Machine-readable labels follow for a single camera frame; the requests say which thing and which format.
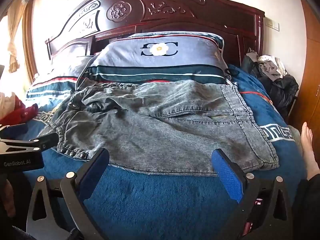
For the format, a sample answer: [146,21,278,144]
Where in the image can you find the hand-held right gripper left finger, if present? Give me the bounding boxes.
[25,147,110,240]

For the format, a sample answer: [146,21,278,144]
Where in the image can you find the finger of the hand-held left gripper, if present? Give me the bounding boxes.
[30,132,59,152]

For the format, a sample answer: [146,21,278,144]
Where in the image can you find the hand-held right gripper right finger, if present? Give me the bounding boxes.
[211,148,294,240]

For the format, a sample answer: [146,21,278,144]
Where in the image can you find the grey denim pants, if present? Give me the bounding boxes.
[40,79,280,178]

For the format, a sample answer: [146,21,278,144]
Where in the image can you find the red cloth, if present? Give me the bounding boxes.
[0,94,39,127]

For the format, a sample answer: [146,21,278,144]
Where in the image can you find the blue patterned blanket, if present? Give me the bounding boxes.
[15,64,308,240]

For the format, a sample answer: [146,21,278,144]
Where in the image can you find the striped grey pillow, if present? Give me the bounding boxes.
[26,55,94,103]

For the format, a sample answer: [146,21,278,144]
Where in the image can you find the person's bare foot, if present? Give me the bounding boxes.
[299,122,320,180]

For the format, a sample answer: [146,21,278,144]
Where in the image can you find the person's dark trouser leg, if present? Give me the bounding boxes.
[291,172,320,240]

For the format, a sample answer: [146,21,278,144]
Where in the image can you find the pile of dark clothes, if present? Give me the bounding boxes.
[241,54,299,120]

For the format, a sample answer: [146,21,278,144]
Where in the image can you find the cream curtain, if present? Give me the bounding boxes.
[0,0,34,74]

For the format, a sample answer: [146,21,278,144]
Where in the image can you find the grey and white garment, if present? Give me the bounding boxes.
[257,54,288,78]

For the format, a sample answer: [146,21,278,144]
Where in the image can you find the striped pillow with flower emblem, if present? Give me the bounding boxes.
[76,32,232,87]

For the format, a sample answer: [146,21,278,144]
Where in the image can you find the brown wooden wardrobe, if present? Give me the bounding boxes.
[287,0,320,140]

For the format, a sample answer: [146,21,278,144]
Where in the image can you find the carved dark wooden headboard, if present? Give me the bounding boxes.
[45,0,265,67]

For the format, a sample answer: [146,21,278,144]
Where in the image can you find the wooden window frame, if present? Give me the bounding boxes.
[22,0,38,77]

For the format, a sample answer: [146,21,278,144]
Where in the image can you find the white wall switch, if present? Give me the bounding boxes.
[264,17,280,32]

